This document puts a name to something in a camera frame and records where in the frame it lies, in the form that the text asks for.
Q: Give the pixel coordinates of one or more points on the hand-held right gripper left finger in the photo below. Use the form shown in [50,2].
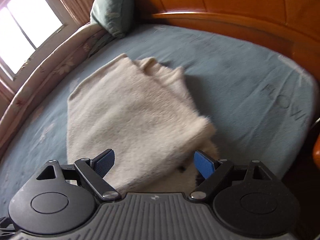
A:
[106,161]

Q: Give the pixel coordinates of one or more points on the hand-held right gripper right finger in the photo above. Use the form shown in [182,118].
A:
[203,163]

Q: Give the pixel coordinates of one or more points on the cream fuzzy sweater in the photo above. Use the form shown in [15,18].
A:
[130,110]

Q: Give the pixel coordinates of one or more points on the folded pink floral quilt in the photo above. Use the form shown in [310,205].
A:
[50,65]

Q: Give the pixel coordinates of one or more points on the orange wooden furniture piece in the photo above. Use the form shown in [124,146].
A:
[317,152]

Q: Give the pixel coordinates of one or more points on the pink patterned curtain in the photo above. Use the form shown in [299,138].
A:
[5,92]
[75,0]

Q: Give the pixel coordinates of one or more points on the teal printed pillow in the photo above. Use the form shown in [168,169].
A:
[112,7]

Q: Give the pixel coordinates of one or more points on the window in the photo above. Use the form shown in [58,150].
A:
[25,17]

